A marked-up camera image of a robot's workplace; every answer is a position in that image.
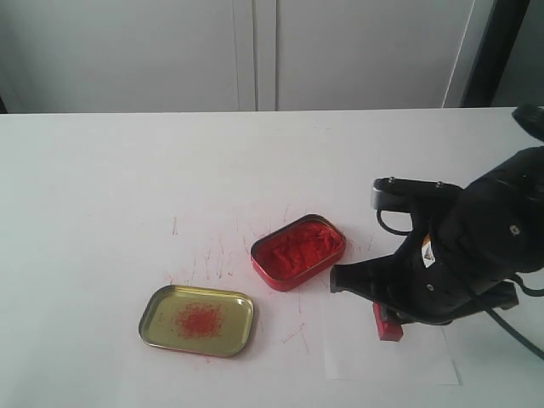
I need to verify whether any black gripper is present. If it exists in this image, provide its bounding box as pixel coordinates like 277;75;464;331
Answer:
330;201;519;326

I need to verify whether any red stamp block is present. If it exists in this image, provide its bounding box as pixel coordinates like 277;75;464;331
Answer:
372;303;404;342

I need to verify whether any white paper sheet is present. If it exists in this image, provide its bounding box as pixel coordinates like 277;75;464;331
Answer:
322;292;459;385

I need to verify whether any red ink pad tin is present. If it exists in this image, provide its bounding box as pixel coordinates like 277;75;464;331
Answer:
250;214;346;292

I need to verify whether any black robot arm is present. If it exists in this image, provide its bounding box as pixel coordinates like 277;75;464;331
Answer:
330;147;543;325

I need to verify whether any gold metal tin lid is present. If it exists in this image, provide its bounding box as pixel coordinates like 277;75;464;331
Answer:
139;285;254;358

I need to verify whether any white cabinet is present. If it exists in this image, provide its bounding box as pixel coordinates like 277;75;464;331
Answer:
1;1;493;113

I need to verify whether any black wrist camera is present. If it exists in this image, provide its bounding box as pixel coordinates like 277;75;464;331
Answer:
371;177;462;213

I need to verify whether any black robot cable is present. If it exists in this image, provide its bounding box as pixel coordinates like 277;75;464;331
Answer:
376;207;544;360

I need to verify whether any dark vertical post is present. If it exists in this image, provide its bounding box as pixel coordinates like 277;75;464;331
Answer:
460;0;530;108

